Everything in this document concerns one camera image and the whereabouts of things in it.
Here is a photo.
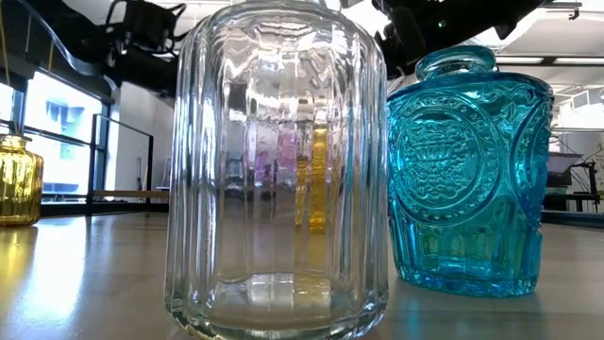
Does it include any yellow ribbed glass bottle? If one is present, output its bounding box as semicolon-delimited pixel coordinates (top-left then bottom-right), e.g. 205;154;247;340
0;133;45;229

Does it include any light wooden shelf board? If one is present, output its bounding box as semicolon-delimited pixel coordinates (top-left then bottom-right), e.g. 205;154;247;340
92;189;170;199

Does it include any background workstation with screen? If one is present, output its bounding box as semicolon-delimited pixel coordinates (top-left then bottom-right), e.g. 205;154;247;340
542;150;604;213

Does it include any ceiling air vent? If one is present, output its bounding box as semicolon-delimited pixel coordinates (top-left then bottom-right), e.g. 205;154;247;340
569;89;592;111

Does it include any large clear ribbed glass jar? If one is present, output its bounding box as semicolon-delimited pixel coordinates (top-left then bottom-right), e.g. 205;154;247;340
163;0;391;340

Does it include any blue embossed medallion glass vase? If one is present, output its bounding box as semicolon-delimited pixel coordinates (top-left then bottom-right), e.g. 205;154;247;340
386;44;556;299

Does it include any black metal shelf end frame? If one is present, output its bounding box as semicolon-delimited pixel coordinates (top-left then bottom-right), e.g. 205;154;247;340
85;112;156;217

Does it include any ceiling light strip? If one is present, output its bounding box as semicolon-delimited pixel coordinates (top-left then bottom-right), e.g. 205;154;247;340
495;55;604;67

